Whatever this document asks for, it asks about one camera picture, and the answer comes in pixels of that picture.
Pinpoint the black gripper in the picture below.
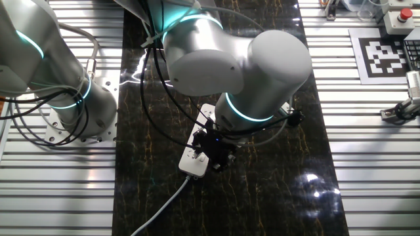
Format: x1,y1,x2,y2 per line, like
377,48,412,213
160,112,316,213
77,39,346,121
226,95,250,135
191,129,238,173

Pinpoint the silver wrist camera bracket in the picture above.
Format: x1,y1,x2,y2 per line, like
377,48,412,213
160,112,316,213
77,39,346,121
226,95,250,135
278,101,295,116

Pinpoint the black keyboard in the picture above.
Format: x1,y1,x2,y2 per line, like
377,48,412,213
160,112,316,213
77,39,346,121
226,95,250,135
403,35,420,71

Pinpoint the small metal foot bracket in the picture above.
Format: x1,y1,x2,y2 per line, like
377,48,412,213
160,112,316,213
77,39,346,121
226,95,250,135
380,108,396,125

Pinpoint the white power strip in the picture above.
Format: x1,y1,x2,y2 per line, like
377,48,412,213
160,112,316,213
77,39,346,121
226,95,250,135
178,103,218,179

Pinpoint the thin grey gripper cable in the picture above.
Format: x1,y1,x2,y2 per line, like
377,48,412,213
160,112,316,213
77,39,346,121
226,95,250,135
236,97,295,149

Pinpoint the thick grey base cable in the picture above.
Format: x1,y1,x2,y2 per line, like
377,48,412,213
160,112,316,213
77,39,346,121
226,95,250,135
57,22,100,81

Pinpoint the grey power strip cable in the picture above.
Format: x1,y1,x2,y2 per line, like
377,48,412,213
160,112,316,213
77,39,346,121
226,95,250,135
130,174,193,236

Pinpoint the small grey camera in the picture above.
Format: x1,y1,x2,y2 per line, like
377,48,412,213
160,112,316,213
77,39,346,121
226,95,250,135
406,69,420,100

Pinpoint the black camera cable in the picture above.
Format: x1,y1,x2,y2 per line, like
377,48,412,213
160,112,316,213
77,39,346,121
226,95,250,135
393,100,420,121

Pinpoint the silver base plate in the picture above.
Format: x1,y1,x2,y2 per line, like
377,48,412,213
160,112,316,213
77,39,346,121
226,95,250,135
44,76,120,146

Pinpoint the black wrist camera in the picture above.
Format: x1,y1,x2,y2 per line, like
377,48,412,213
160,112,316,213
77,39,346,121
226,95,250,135
285,109,306,128

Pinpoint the black marble pattern mat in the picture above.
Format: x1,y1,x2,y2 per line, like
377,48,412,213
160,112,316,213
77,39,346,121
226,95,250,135
111,0,350,236

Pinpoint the black white marker sheet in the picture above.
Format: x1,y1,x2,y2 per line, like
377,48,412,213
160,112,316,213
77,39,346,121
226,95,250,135
348,27,411,86

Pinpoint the black base cable bundle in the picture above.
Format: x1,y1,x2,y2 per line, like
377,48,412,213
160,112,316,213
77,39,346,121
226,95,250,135
0,87,91,148

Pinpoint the grey emergency stop box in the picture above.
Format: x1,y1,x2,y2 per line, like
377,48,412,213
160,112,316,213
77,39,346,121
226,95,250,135
383,7,415,35

